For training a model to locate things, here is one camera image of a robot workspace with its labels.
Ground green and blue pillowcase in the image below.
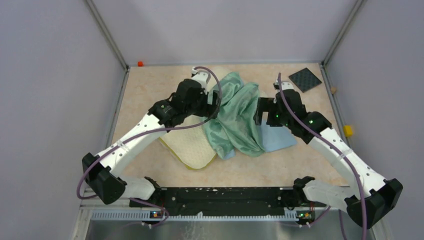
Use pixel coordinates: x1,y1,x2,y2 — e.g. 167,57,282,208
202,72,297,160

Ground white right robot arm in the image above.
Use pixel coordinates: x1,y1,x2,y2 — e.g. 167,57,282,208
253,81,404,229

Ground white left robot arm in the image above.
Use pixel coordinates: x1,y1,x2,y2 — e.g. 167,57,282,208
77,66,222,207

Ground black textured square mat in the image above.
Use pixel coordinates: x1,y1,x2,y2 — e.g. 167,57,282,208
288,67,322,93

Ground small yellow block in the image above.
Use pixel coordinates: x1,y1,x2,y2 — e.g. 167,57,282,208
342,125,354,138

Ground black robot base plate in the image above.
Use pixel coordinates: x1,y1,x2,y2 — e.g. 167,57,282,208
147,187,311,217

